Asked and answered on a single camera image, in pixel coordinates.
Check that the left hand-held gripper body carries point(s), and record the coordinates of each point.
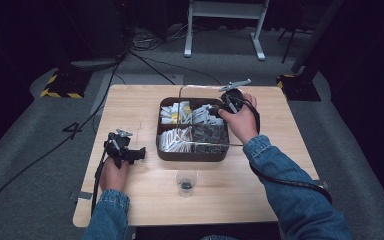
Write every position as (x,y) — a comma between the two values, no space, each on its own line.
(118,146)

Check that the pile of dark packets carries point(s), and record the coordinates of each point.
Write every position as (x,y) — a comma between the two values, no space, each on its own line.
(210,136)

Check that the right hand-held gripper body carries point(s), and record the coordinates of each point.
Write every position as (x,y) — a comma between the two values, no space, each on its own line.
(233,98)

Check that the brown compartment box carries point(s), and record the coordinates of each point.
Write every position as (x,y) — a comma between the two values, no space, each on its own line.
(193,156)

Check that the clear plastic cup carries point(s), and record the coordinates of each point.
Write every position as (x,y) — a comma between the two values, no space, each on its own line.
(186,191)

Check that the person's left hand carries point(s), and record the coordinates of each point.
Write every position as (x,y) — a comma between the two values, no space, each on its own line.
(113,176)

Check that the pile of white black-striped packets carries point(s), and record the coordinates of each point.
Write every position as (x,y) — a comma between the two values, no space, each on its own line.
(201,116)

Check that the grey tape piece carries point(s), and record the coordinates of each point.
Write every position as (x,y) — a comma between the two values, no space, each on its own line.
(85,195)
(321,182)

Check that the pile of white brown sticks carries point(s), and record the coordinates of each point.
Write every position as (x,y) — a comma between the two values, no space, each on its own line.
(173,140)

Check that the small dark single packet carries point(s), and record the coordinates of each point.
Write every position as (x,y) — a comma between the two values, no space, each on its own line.
(186,184)

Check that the person's denim trousers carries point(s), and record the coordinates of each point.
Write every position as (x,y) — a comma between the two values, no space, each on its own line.
(218,237)

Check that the black yellow-striped stand base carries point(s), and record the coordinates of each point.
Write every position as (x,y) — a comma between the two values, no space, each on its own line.
(65,85)
(300,88)

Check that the black tripod legs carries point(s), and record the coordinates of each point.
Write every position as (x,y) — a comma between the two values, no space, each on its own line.
(291,40)

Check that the pile of white yellow packets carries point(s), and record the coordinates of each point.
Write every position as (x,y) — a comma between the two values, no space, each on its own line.
(175,113)

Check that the person's right hand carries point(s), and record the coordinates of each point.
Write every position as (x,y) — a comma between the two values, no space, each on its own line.
(241,125)

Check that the grey slanted metal post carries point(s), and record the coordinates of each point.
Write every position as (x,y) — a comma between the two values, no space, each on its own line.
(316,33)

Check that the white metal stand frame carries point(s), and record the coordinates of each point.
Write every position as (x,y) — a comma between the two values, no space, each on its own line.
(225,10)

